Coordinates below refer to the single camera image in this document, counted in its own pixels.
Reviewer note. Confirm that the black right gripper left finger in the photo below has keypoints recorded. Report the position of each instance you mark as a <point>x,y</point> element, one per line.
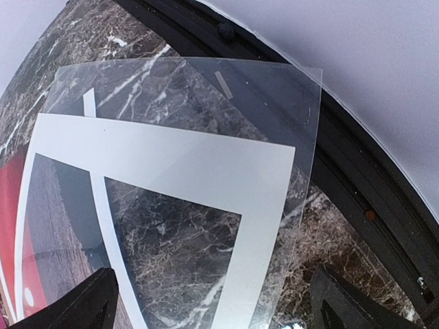
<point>91,304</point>

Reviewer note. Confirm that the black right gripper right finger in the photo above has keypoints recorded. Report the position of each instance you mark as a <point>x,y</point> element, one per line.
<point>336,303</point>

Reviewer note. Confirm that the white photo mat board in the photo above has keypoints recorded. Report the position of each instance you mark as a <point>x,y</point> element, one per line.
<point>250,178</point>

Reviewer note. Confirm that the clear acrylic sheet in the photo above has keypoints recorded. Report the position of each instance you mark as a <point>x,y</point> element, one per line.
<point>176,253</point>

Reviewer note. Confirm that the red sunset photo print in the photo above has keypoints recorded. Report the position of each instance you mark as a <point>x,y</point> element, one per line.
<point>50,233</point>

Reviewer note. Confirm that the black table edge rail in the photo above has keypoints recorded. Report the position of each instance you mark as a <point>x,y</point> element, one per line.
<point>349,166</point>

